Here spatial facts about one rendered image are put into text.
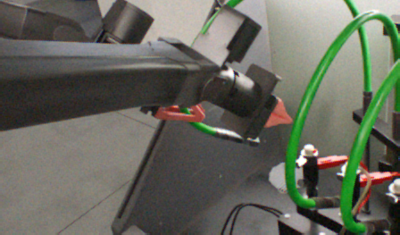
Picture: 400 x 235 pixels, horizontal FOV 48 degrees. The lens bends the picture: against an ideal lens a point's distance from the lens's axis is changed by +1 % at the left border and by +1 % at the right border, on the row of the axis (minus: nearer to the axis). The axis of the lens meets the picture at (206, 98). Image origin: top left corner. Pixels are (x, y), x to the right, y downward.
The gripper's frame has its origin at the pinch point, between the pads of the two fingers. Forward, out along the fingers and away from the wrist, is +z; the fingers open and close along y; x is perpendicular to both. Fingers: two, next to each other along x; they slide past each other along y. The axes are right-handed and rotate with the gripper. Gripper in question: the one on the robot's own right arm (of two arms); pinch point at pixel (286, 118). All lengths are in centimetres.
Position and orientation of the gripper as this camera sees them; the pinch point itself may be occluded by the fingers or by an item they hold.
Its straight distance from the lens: 71.9
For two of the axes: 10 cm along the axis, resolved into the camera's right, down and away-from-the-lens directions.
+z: 7.3, 3.5, 5.8
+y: 4.9, -8.7, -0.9
